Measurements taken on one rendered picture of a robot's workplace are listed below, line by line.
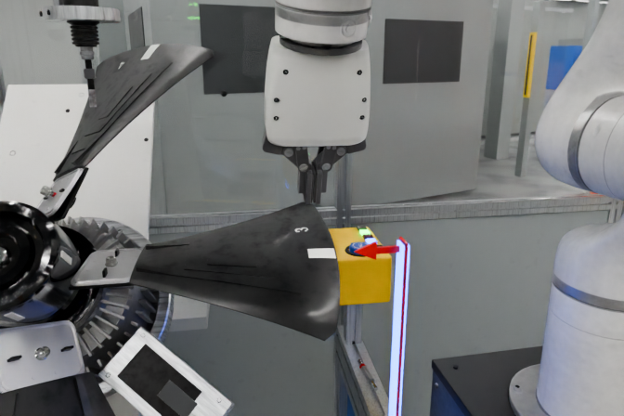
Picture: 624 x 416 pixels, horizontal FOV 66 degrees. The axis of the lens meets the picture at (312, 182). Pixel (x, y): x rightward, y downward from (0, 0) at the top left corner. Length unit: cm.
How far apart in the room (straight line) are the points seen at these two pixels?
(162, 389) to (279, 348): 88
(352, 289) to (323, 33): 56
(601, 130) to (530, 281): 109
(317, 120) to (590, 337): 42
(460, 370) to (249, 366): 83
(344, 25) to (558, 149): 34
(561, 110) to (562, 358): 31
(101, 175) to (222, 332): 71
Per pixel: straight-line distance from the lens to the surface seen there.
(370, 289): 88
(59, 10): 53
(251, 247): 58
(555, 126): 66
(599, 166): 62
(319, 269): 55
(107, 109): 68
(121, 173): 89
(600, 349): 69
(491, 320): 166
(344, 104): 45
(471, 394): 78
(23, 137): 98
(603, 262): 64
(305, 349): 151
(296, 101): 44
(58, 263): 55
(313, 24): 41
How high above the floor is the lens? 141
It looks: 15 degrees down
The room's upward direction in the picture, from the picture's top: straight up
